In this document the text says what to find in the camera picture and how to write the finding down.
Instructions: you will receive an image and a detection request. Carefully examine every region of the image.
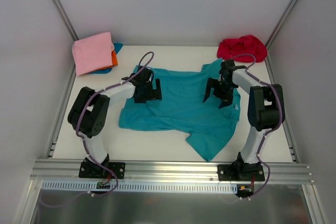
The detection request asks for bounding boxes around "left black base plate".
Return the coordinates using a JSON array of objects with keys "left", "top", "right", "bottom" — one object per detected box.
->
[{"left": 78, "top": 158, "right": 126, "bottom": 179}]

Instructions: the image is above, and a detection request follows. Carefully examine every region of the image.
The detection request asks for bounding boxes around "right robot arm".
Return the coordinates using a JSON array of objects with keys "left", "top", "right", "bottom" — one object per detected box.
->
[{"left": 203, "top": 60, "right": 285, "bottom": 181}]

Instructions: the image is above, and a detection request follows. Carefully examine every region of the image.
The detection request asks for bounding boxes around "folded orange t shirt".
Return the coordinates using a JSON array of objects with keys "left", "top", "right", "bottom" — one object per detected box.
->
[{"left": 92, "top": 50, "right": 118, "bottom": 74}]

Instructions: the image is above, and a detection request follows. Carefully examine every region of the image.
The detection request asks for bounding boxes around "crumpled red t shirt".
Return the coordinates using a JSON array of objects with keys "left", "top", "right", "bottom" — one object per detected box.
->
[{"left": 217, "top": 35, "right": 268, "bottom": 63}]

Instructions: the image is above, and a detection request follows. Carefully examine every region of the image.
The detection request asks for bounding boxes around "folded teal t shirt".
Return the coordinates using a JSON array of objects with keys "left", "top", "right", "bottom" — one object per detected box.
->
[{"left": 89, "top": 43, "right": 123, "bottom": 74}]

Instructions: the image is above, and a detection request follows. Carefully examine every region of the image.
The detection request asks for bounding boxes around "right aluminium frame post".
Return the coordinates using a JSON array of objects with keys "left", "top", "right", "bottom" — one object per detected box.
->
[{"left": 265, "top": 0, "right": 316, "bottom": 47}]

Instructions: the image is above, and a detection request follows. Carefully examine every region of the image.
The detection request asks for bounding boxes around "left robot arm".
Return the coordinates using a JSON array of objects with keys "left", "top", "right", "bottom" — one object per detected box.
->
[{"left": 68, "top": 66, "right": 162, "bottom": 178}]

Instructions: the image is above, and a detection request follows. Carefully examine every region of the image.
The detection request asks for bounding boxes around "white slotted cable duct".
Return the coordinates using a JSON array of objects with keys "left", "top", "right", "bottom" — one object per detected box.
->
[{"left": 41, "top": 180, "right": 238, "bottom": 194}]

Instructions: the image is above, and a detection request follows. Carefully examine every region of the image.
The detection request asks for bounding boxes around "folded pink t shirt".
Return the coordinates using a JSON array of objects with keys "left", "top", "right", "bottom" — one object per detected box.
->
[{"left": 72, "top": 32, "right": 114, "bottom": 76}]

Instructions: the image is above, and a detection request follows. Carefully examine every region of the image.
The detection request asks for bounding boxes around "aluminium frame post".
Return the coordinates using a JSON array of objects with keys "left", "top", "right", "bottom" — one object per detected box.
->
[
  {"left": 52, "top": 0, "right": 78, "bottom": 41},
  {"left": 265, "top": 0, "right": 316, "bottom": 47}
]

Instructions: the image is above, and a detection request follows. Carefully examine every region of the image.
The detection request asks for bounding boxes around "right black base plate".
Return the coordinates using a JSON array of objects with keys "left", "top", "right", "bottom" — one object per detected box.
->
[{"left": 217, "top": 163, "right": 265, "bottom": 182}]

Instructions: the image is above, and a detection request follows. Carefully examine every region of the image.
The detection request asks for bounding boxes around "teal t shirt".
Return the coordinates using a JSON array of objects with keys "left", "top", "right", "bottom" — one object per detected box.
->
[
  {"left": 119, "top": 59, "right": 240, "bottom": 161},
  {"left": 89, "top": 43, "right": 123, "bottom": 74}
]

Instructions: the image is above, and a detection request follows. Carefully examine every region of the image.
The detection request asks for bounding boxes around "left aluminium frame post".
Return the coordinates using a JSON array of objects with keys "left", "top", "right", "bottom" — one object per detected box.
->
[{"left": 52, "top": 0, "right": 78, "bottom": 41}]

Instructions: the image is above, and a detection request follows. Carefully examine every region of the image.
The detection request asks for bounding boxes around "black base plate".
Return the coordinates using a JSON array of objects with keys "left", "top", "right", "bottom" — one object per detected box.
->
[
  {"left": 78, "top": 158, "right": 126, "bottom": 179},
  {"left": 217, "top": 163, "right": 265, "bottom": 182}
]

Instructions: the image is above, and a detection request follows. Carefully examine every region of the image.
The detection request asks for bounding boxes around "aluminium mounting rail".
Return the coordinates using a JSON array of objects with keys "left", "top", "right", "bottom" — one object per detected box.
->
[{"left": 30, "top": 159, "right": 314, "bottom": 184}]

